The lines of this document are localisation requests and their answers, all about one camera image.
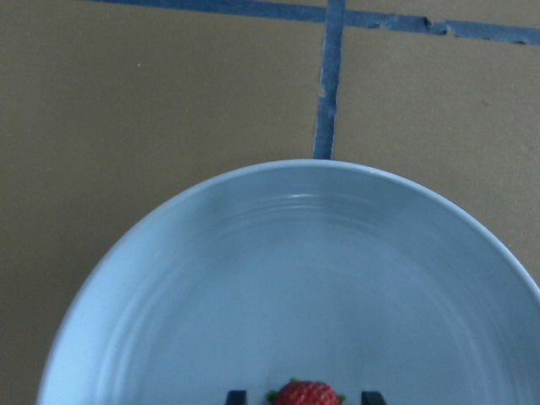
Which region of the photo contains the blue plate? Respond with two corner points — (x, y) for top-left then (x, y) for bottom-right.
(38, 159), (539, 404)

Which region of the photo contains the red strawberry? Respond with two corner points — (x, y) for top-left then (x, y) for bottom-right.
(266, 378), (346, 405)

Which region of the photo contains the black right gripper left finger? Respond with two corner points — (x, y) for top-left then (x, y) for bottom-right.
(225, 390), (246, 405)

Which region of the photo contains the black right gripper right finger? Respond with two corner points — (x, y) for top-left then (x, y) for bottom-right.
(361, 391), (386, 405)

